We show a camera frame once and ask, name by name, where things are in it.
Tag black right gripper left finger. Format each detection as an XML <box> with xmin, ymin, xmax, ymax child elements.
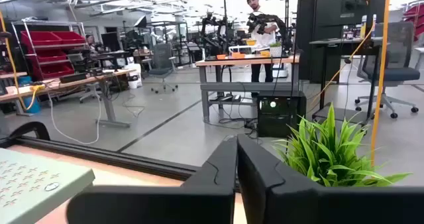
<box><xmin>66</xmin><ymin>137</ymin><xmax>238</xmax><ymax>224</ymax></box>

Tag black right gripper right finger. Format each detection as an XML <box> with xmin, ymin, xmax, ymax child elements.
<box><xmin>237</xmin><ymin>134</ymin><xmax>424</xmax><ymax>224</ymax></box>

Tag green potted plant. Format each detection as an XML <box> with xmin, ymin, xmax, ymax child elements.
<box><xmin>274</xmin><ymin>103</ymin><xmax>412</xmax><ymax>188</ymax></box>

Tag black computer tower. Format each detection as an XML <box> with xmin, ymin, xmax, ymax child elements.
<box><xmin>256</xmin><ymin>90</ymin><xmax>307</xmax><ymax>139</ymax></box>

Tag white bin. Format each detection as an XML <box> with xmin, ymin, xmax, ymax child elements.
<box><xmin>127</xmin><ymin>63</ymin><xmax>144</xmax><ymax>90</ymax></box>

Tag grey office chair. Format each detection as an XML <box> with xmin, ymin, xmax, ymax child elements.
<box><xmin>141</xmin><ymin>43</ymin><xmax>179</xmax><ymax>94</ymax></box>

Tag wooden table with grey legs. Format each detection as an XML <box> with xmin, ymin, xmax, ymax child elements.
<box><xmin>195</xmin><ymin>54</ymin><xmax>301</xmax><ymax>123</ymax></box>

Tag small plant in white pot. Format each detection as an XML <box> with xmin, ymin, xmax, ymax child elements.
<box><xmin>268</xmin><ymin>41</ymin><xmax>284</xmax><ymax>58</ymax></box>

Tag office chair with blue seat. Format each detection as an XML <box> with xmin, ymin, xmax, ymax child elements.
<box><xmin>353</xmin><ymin>21</ymin><xmax>421</xmax><ymax>120</ymax></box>

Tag black desk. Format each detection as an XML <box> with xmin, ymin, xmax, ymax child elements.
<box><xmin>309</xmin><ymin>37</ymin><xmax>382</xmax><ymax>122</ymax></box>

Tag green perforated metal shelf riser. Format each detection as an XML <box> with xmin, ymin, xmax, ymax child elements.
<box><xmin>0</xmin><ymin>147</ymin><xmax>96</xmax><ymax>224</ymax></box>

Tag long wooden workbench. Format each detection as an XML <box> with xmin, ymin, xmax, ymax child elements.
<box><xmin>0</xmin><ymin>68</ymin><xmax>137</xmax><ymax>129</ymax></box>

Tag person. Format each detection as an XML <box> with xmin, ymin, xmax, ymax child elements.
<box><xmin>246</xmin><ymin>0</ymin><xmax>280</xmax><ymax>97</ymax></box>
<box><xmin>85</xmin><ymin>34</ymin><xmax>97</xmax><ymax>53</ymax></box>

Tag black softbox lamp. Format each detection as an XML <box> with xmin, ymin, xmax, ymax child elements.
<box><xmin>133</xmin><ymin>15</ymin><xmax>148</xmax><ymax>29</ymax></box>

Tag blue bin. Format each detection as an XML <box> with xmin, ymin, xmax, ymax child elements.
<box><xmin>17</xmin><ymin>76</ymin><xmax>42</xmax><ymax>115</ymax></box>

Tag metal rack with red bins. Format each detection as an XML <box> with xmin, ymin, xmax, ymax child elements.
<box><xmin>11</xmin><ymin>17</ymin><xmax>89</xmax><ymax>82</ymax></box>

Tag black aluminium rig frame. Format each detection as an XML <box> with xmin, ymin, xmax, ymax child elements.
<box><xmin>0</xmin><ymin>136</ymin><xmax>200</xmax><ymax>182</ymax></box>

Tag white floor cable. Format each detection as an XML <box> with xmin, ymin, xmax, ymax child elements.
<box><xmin>47</xmin><ymin>90</ymin><xmax>102</xmax><ymax>146</ymax></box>

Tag yellow hanging cable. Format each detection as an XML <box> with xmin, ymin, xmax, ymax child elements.
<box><xmin>370</xmin><ymin>0</ymin><xmax>392</xmax><ymax>168</ymax></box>
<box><xmin>0</xmin><ymin>11</ymin><xmax>46</xmax><ymax>112</ymax></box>

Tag black partition wall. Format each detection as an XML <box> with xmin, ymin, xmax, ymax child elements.
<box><xmin>295</xmin><ymin>0</ymin><xmax>388</xmax><ymax>85</ymax></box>

